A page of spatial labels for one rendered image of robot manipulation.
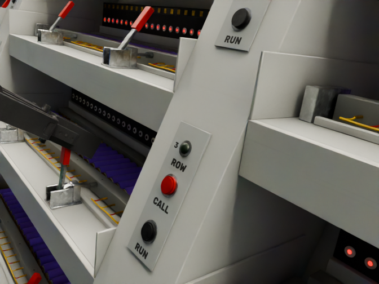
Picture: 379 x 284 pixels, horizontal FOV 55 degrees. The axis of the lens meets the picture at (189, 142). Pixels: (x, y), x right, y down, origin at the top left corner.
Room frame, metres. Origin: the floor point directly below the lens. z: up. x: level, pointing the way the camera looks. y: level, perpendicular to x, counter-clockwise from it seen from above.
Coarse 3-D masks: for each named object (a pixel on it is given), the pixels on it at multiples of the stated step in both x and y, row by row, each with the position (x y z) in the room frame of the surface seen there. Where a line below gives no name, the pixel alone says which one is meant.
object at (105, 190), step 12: (48, 144) 0.63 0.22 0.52; (72, 156) 0.57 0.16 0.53; (72, 168) 0.56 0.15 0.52; (84, 168) 0.53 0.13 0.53; (84, 180) 0.52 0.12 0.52; (96, 180) 0.50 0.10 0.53; (108, 180) 0.50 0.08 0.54; (96, 192) 0.50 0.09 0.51; (108, 192) 0.48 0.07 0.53; (120, 192) 0.47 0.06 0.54; (96, 204) 0.46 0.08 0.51; (108, 204) 0.48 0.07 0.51; (120, 204) 0.45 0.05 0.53
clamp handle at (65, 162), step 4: (64, 148) 0.45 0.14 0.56; (64, 152) 0.45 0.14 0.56; (68, 152) 0.45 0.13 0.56; (60, 156) 0.46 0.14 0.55; (64, 156) 0.45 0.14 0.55; (68, 156) 0.46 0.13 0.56; (60, 160) 0.46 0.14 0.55; (64, 160) 0.45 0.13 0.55; (68, 160) 0.46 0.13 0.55; (64, 164) 0.45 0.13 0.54; (68, 164) 0.46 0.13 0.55; (64, 168) 0.46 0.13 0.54; (60, 172) 0.46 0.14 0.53; (64, 172) 0.46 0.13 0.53; (60, 176) 0.46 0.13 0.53; (64, 176) 0.46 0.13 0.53; (60, 180) 0.46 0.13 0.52; (64, 180) 0.46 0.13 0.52; (60, 184) 0.46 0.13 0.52; (68, 184) 0.47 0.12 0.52; (60, 188) 0.46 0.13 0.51; (64, 188) 0.47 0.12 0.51
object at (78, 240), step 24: (24, 96) 0.83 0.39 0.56; (48, 96) 0.87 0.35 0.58; (96, 120) 0.76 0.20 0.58; (0, 144) 0.64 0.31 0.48; (24, 144) 0.66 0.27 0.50; (144, 144) 0.63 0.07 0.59; (0, 168) 0.63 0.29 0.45; (24, 168) 0.56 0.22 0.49; (48, 168) 0.57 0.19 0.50; (24, 192) 0.52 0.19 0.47; (48, 216) 0.44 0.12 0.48; (72, 216) 0.44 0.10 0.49; (120, 216) 0.46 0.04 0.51; (48, 240) 0.44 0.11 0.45; (72, 240) 0.40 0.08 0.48; (96, 240) 0.33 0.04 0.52; (72, 264) 0.38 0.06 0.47; (96, 264) 0.34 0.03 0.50
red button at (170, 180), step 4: (168, 176) 0.31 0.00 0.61; (164, 180) 0.31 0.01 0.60; (168, 180) 0.30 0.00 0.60; (172, 180) 0.30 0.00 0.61; (164, 184) 0.30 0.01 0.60; (168, 184) 0.30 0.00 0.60; (172, 184) 0.30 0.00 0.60; (164, 188) 0.30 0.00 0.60; (168, 188) 0.30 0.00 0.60; (172, 188) 0.30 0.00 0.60; (164, 192) 0.30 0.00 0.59; (168, 192) 0.30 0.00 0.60; (172, 192) 0.30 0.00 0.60
